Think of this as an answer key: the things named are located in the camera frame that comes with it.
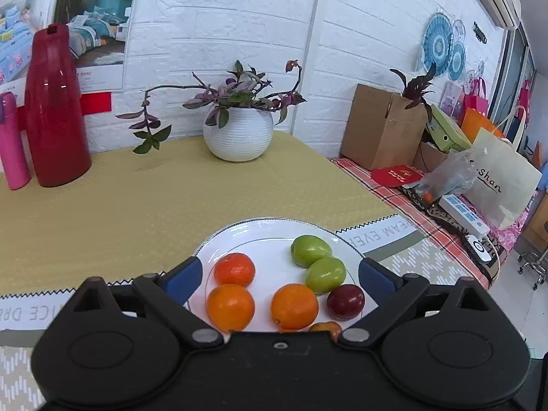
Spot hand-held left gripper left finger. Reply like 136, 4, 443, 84
64, 256, 224, 348

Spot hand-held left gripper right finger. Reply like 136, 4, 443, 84
337, 258, 493, 348

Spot red plum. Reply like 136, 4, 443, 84
327, 284, 366, 321

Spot dimpled mandarin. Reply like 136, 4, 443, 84
213, 252, 256, 288

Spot green jujube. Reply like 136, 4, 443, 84
290, 235, 333, 267
306, 257, 347, 295

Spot large orange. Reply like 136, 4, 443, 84
271, 283, 320, 329
206, 284, 256, 333

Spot small yellow-red plum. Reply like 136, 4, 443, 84
309, 321, 343, 341

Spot white plate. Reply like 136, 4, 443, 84
192, 218, 379, 335

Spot red plaid cloth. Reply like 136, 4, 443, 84
329, 158, 491, 289

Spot olive patterned tablecloth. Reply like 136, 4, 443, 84
0, 130, 532, 407

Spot red envelope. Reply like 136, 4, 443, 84
371, 165, 424, 187

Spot small white device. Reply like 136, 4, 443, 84
464, 235, 493, 265

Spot white power strip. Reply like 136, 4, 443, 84
439, 194, 490, 238

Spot clear plastic bag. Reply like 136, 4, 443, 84
413, 149, 478, 204

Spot small cardboard box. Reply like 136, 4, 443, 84
419, 139, 448, 173

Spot pink floral cloth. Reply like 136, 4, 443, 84
488, 192, 536, 251

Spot large cardboard box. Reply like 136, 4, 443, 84
340, 84, 429, 171

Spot potted plant in white pot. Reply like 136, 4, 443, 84
115, 59, 307, 162

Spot office chair base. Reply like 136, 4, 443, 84
518, 250, 548, 289

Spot white tote bag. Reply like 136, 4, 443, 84
464, 127, 542, 229

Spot green box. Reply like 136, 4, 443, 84
426, 103, 472, 152

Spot orange paper bag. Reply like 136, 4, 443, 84
460, 107, 506, 144

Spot dark purple leafy plant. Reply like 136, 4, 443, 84
389, 62, 437, 123

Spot pink paper bag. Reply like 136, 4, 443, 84
463, 78, 489, 114

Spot red thermos jug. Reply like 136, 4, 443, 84
24, 23, 92, 188

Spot pink bottle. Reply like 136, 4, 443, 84
0, 92, 32, 191

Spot medium blue round fan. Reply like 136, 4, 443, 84
447, 42, 466, 81

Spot red wall strip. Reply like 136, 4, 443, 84
79, 92, 113, 116

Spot white wall conduit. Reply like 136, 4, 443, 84
293, 0, 326, 134

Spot blue decorative wall plates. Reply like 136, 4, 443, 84
422, 12, 453, 73

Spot wall poster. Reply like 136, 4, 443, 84
0, 0, 142, 95

